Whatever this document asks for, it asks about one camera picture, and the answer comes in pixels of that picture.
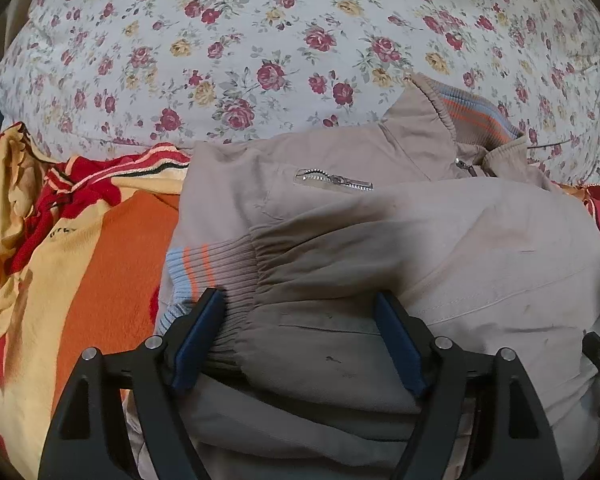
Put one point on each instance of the beige zip jacket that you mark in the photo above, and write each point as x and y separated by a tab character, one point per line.
302	230

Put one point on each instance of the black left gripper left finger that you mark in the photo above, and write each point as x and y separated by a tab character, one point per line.
89	437

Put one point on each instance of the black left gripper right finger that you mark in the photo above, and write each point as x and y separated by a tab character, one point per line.
510	435

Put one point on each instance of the orange yellow red blanket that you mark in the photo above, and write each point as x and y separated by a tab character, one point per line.
82	250

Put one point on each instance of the floral white quilt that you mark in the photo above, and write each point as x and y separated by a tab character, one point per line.
102	78

